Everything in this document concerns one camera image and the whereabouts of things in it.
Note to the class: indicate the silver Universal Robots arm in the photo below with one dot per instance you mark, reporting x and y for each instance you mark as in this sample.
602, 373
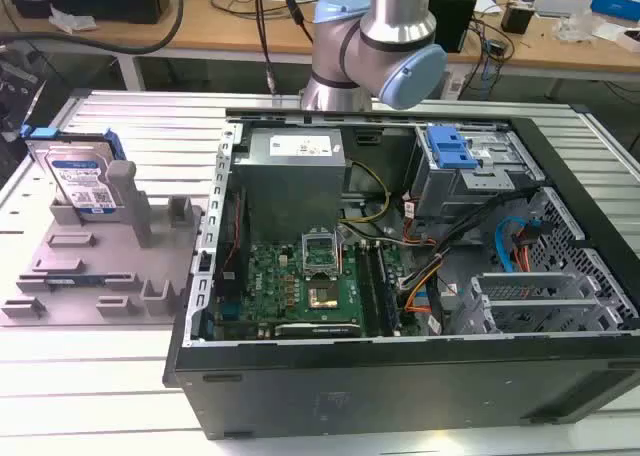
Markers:
385, 31

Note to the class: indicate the hard disk in blue carrier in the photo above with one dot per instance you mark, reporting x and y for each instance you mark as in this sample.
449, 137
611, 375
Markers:
82, 176

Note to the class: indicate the grey power supply unit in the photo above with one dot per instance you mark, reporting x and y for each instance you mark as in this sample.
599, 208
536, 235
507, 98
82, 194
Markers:
292, 176

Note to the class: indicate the green motherboard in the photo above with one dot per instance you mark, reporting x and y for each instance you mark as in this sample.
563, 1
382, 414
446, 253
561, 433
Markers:
305, 286

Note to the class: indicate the CPU socket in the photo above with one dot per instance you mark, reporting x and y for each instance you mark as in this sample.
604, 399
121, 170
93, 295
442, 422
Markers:
326, 298

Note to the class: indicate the black RAM slots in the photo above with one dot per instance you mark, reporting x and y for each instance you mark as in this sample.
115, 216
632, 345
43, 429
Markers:
379, 288

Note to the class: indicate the black graphics card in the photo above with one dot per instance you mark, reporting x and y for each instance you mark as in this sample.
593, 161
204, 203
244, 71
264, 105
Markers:
317, 330

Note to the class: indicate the blue drive bay latch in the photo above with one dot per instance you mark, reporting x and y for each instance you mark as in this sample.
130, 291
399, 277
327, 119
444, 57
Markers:
450, 148

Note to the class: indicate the metal drive cage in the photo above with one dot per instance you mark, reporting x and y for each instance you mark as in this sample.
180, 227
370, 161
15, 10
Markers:
465, 181

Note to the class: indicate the black open PC case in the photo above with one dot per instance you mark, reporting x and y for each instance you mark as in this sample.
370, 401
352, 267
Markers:
380, 376

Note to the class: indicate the wooden desk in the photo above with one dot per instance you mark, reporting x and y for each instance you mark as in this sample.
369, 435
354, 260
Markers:
240, 31

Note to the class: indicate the grey plastic parts rack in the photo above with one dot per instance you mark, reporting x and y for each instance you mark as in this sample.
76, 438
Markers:
115, 256

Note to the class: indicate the silver expansion slot covers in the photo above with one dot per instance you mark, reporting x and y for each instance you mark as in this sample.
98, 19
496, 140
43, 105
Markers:
525, 288

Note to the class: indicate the RAM stick in rack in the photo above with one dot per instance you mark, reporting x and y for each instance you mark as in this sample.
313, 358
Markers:
70, 279

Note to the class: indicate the black box on desk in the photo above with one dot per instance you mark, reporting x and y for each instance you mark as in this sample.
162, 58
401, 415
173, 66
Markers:
515, 18

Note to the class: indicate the blue white carton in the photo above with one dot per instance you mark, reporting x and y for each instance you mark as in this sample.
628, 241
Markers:
612, 1

